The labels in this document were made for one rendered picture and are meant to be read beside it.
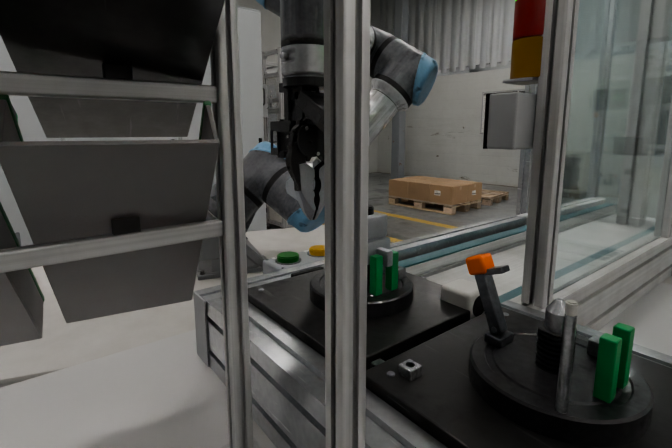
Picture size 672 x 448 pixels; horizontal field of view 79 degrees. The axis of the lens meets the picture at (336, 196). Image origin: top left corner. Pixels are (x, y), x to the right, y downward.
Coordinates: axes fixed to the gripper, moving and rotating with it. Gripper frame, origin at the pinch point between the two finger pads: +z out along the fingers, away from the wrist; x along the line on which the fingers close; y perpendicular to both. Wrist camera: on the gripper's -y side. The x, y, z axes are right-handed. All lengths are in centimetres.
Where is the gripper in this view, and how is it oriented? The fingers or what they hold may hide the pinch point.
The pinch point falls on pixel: (315, 212)
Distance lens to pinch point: 62.3
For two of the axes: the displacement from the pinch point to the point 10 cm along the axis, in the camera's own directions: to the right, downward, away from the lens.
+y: -6.2, -1.2, 7.8
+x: -7.9, 0.9, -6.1
